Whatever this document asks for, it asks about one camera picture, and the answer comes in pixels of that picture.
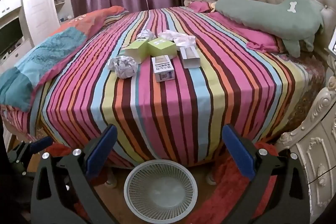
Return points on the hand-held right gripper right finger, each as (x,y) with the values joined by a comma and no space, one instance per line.
(239,150)

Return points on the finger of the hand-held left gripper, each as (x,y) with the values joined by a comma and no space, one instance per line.
(39,144)

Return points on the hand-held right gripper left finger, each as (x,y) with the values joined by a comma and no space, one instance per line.
(101,150)

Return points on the white plastic mesh basket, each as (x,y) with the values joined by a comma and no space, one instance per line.
(160,169)

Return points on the large paper ball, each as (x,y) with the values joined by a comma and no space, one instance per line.
(122,66)

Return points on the white printed box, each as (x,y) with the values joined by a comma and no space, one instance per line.
(162,69)

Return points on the long white box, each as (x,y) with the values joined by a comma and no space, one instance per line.
(190,58)

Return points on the lime green box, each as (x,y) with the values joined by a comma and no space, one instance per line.
(161,47)
(139,49)

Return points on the pink printed white bag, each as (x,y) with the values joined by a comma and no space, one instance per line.
(185,41)

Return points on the small paper ball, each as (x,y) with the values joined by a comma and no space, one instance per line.
(145,34)

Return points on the plain white plastic bag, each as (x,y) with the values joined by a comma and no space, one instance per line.
(169,35)

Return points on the cream bed leg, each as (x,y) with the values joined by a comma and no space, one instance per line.
(110,180)
(210,179)

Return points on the red rug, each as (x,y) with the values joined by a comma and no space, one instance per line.
(231,187)

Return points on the carved cream nightstand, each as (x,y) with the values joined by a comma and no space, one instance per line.
(315,148)

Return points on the floral patterned mattress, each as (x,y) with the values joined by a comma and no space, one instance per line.
(304,87)

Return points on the teal and orange quilt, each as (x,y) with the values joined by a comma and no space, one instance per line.
(52,50)

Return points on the black television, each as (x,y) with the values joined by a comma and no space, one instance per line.
(9,36)

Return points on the large pink pillow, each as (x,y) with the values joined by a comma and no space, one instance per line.
(257,37)

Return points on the green dog-shaped pillow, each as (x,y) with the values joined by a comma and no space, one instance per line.
(262,14)

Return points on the small lit screen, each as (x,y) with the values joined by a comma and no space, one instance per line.
(332,45)

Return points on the white wardrobe with shelves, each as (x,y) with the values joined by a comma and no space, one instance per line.
(36,3)

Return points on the yellow plush toy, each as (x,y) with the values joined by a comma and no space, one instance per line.
(213,6)

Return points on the small pink pillow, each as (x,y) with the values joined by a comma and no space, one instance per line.
(200,6)

